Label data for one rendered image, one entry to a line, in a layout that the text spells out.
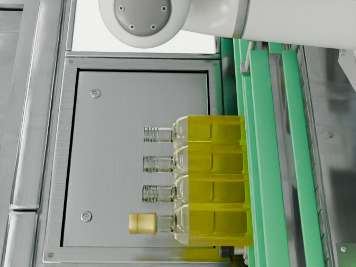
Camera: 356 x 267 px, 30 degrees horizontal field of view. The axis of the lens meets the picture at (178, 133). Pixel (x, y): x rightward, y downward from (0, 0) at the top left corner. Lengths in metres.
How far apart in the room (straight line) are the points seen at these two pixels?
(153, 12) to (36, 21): 0.89
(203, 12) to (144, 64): 0.68
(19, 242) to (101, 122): 0.29
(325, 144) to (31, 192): 0.57
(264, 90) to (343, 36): 0.34
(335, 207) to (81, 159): 0.54
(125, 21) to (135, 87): 0.73
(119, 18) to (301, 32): 0.21
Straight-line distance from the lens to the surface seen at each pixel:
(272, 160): 1.01
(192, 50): 1.46
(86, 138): 1.34
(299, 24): 0.76
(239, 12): 0.74
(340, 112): 1.07
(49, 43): 1.49
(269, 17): 0.75
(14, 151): 1.37
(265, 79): 1.10
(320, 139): 1.03
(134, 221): 1.08
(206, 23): 0.76
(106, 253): 1.21
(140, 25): 0.67
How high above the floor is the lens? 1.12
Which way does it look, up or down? 2 degrees down
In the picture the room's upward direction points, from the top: 89 degrees counter-clockwise
